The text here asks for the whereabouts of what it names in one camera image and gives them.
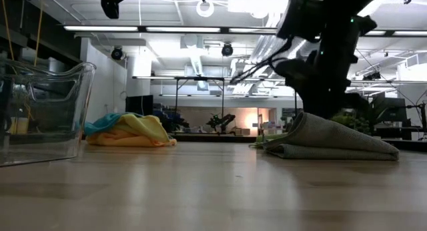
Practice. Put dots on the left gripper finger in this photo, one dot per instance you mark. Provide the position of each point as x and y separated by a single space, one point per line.
111 4

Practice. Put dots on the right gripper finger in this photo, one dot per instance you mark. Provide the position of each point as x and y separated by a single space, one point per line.
337 104
307 90

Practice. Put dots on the green microfiber towel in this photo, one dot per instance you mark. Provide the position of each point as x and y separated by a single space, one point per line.
270 137

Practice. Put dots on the yellow microfiber towel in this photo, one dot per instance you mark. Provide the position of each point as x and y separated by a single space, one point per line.
146 127

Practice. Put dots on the clear plastic bin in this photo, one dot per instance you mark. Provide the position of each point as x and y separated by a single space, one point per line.
50 124

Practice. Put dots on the orange microfiber towel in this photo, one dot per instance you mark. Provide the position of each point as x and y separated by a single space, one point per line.
126 141

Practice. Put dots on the black background robot arm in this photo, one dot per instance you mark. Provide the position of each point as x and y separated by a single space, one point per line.
221 121

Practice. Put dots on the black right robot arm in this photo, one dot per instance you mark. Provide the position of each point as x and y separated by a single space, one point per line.
343 24

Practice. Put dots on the small green potted plant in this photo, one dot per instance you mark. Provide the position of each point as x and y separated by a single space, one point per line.
347 122

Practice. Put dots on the ceiling strip light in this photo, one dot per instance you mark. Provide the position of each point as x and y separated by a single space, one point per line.
250 30
100 28
410 33
183 29

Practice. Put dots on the dark leafy background plant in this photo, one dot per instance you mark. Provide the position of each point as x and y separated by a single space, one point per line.
375 107

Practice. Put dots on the black round ceiling fixture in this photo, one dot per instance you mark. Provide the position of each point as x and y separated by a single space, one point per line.
117 53
227 50

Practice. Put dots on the black monitor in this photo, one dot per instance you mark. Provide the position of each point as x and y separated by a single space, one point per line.
140 105
393 111

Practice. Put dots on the yellow bucket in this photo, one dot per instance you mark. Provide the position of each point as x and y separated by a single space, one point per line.
20 125

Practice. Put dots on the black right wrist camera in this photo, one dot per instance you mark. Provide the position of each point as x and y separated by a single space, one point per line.
300 17

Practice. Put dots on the black background table frame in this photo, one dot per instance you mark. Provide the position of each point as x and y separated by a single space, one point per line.
200 78

